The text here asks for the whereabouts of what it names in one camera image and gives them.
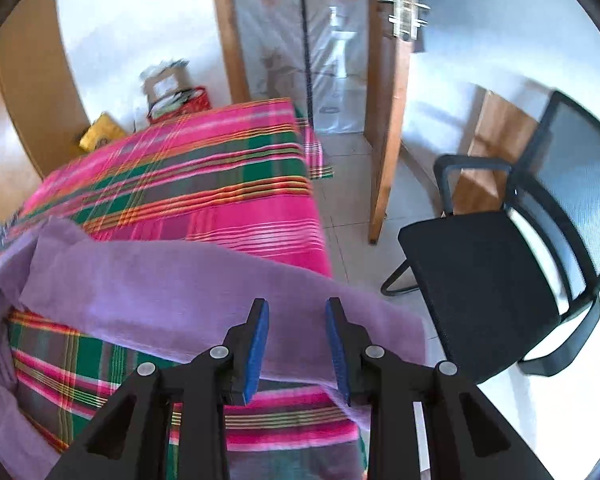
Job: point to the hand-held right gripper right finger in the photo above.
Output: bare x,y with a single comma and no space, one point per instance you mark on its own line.
337,355

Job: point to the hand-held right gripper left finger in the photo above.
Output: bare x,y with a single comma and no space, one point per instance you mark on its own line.
257,350

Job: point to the black mesh office chair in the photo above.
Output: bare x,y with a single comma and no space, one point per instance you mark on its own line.
480,280

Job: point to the wooden wardrobe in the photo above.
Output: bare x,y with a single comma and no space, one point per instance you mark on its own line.
30,110

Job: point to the pink green plaid blanket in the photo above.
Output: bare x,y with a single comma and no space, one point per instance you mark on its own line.
205,175

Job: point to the yellow bag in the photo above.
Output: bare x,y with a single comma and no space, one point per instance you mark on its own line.
100,132

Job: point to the wooden door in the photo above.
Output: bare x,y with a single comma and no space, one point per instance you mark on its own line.
387,110

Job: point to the wooden board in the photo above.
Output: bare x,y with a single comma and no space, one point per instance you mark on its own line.
495,140

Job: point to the cardboard box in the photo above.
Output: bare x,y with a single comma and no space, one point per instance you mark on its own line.
165,82

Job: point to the clear plastic curtain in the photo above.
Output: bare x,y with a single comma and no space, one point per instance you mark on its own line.
275,35

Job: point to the metal door lock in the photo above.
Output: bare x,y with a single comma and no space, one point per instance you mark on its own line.
405,10

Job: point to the wooden door frame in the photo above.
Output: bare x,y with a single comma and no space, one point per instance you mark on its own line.
227,30

